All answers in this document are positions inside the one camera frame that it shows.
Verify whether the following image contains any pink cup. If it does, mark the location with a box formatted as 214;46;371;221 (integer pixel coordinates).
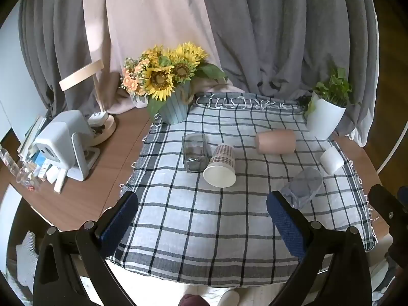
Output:
255;130;296;154

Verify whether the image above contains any clear plastic bottle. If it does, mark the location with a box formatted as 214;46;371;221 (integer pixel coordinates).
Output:
0;145;20;176

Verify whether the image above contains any sunflower bouquet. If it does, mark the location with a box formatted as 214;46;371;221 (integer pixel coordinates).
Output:
140;42;227;118

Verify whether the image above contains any checked tablecloth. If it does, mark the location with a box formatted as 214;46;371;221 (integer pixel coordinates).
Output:
106;92;380;286

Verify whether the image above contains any green plant in white pot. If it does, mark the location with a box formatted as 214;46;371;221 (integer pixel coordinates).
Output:
303;67;361;140

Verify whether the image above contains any white projector on stand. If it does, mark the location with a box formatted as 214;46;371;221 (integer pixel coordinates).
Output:
33;110;101;182

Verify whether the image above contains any orange flower bunch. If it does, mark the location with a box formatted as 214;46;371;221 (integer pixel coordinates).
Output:
120;57;150;109

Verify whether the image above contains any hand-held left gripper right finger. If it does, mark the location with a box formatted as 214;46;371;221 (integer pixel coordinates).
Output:
267;190;372;306

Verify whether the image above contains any round clear glass cup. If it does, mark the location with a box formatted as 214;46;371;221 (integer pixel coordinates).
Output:
280;167;323;209

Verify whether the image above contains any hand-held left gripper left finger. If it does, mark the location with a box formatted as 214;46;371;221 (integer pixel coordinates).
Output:
33;190;139;306

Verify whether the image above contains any teal ribbed vase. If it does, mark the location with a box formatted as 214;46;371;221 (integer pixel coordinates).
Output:
158;81;192;125

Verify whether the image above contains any pink curtain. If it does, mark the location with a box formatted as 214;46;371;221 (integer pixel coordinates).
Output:
82;0;247;116

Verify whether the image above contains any white knitted cloth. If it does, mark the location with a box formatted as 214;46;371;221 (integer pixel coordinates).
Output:
15;231;39;288

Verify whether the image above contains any patterned paper cup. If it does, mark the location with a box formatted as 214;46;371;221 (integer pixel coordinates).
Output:
203;144;237;188

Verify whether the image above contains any white desk lamp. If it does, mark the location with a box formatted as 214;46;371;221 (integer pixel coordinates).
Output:
59;60;117;145

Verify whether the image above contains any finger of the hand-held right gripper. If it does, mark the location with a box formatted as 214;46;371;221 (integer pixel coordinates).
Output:
368;184;408;231

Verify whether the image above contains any white slipper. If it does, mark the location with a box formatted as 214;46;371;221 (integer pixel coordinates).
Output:
219;290;240;306

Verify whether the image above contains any grey curtain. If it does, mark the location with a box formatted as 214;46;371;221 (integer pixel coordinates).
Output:
17;0;106;119
197;0;380;148

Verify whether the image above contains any white power strip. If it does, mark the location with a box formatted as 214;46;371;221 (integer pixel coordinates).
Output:
87;111;108;127

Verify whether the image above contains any square glass cup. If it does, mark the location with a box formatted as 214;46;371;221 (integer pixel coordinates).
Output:
182;133;211;173

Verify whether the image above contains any small white cup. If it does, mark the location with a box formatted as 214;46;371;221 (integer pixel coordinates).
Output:
320;147;345;175

